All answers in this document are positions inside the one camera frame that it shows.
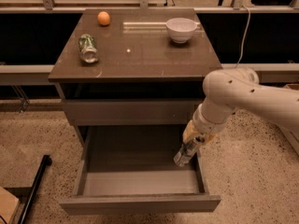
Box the black pole on floor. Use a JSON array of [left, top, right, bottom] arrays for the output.
[[17, 155, 52, 224]]

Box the white cable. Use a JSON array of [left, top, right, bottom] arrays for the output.
[[235, 5, 252, 69]]

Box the grey drawer cabinet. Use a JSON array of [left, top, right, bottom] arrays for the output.
[[47, 7, 223, 145]]

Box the white bowl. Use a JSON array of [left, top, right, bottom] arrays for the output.
[[165, 18, 197, 44]]

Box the cardboard box corner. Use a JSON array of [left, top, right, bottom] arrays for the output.
[[0, 187, 20, 224]]

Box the open grey middle drawer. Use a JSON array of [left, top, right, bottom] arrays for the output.
[[60, 125, 221, 215]]

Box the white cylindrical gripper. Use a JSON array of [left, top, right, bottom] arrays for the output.
[[182, 100, 236, 145]]

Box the closed grey top drawer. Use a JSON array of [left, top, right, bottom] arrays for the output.
[[62, 99, 201, 126]]

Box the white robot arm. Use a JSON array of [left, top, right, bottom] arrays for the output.
[[183, 68, 299, 144]]

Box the green soda can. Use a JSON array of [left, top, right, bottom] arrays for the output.
[[78, 34, 98, 63]]

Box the silver blue redbull can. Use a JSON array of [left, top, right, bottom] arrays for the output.
[[174, 139, 200, 167]]

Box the orange fruit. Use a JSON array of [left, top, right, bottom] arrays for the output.
[[97, 11, 110, 26]]

